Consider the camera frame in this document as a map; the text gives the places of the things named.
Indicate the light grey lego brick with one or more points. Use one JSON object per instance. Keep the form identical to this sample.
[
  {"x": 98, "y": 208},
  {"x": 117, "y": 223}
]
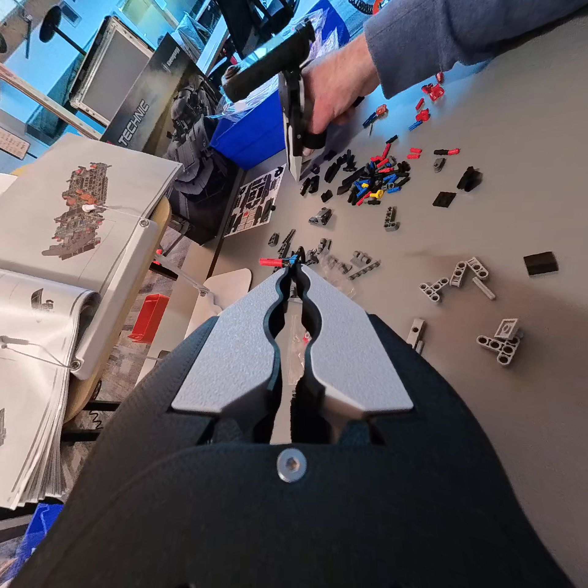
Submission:
[{"x": 415, "y": 330}]

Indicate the framed screen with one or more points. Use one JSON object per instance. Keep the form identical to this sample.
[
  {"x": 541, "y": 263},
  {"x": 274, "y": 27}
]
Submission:
[{"x": 110, "y": 69}]

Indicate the pile of coloured lego pins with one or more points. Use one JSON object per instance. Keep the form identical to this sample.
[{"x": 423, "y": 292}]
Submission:
[{"x": 376, "y": 179}]

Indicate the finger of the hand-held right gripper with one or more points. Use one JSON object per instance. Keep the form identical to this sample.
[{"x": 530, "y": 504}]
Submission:
[{"x": 296, "y": 167}]

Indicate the black curved lego brick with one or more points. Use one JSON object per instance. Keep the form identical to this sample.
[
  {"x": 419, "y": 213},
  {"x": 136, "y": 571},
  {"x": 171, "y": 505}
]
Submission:
[{"x": 541, "y": 264}]

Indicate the open instruction booklet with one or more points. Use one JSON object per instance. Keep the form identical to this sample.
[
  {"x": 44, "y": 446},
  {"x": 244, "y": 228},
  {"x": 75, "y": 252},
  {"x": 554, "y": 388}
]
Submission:
[{"x": 46, "y": 206}]

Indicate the black floor lamp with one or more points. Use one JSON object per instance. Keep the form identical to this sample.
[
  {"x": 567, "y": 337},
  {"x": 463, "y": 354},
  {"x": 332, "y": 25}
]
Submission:
[{"x": 49, "y": 23}]

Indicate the person's right hand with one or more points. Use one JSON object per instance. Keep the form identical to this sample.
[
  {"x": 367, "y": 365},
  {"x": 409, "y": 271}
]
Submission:
[{"x": 340, "y": 87}]

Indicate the dark printed cardboard box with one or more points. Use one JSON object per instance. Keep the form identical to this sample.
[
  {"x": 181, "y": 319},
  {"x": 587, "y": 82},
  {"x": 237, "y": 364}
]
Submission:
[{"x": 151, "y": 101}]

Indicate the white book stand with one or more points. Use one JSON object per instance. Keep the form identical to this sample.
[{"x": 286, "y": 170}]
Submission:
[{"x": 225, "y": 294}]

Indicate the thin grey lego beam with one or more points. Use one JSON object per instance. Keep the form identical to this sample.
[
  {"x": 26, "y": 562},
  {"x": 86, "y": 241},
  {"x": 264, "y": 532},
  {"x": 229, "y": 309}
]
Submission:
[{"x": 365, "y": 270}]

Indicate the light grey lego L beam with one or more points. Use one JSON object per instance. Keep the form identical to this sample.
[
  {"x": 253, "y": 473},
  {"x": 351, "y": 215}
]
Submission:
[
  {"x": 503, "y": 351},
  {"x": 432, "y": 290}
]

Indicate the sticker sheet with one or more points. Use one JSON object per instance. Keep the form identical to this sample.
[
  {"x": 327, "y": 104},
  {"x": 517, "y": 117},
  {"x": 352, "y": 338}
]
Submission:
[{"x": 252, "y": 202}]

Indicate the light grey square lego plate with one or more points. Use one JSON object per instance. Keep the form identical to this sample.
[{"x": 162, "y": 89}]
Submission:
[{"x": 506, "y": 328}]

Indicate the light grey bent lego beam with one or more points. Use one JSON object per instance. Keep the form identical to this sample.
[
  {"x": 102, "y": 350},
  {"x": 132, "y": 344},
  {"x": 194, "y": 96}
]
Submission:
[{"x": 459, "y": 273}]

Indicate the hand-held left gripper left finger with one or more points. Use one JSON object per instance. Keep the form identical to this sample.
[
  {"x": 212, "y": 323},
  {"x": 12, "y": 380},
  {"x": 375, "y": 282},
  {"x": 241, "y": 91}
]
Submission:
[{"x": 225, "y": 363}]

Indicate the red axle assembly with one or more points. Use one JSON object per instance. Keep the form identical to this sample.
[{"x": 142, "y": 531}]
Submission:
[{"x": 285, "y": 263}]

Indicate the dark grey lego L beam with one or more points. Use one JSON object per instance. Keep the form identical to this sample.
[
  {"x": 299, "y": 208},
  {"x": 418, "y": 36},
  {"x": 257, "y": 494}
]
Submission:
[{"x": 391, "y": 220}]

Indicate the clear bag of lego pieces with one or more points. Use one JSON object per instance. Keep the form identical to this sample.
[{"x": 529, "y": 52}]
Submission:
[{"x": 296, "y": 353}]

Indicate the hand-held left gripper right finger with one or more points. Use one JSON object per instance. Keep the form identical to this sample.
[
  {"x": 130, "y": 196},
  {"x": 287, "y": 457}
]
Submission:
[{"x": 358, "y": 363}]

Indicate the cluster of dark grey pieces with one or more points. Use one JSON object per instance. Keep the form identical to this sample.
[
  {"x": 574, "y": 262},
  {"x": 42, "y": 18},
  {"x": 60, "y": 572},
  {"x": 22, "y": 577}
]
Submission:
[{"x": 363, "y": 259}]

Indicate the person's right forearm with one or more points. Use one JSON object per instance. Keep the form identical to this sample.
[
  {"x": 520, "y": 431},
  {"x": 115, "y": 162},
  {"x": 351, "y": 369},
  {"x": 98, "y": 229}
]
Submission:
[{"x": 459, "y": 32}]

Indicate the black lego plate assembly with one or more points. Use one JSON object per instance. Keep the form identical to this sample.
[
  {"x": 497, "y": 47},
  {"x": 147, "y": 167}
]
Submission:
[{"x": 468, "y": 180}]

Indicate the black flat lego plate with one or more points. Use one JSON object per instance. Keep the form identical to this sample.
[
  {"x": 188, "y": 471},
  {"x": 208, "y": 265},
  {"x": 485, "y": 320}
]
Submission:
[{"x": 444, "y": 199}]

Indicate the light grey lego tube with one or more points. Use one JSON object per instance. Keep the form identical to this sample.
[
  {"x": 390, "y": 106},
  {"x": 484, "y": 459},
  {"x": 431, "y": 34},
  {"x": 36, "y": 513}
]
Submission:
[{"x": 484, "y": 288}]

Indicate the red plastic bin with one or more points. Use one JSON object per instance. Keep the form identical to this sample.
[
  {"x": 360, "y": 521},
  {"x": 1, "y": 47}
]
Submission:
[{"x": 151, "y": 319}]

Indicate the dark grey lego connector block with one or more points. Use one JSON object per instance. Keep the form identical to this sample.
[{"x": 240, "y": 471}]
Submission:
[{"x": 321, "y": 216}]

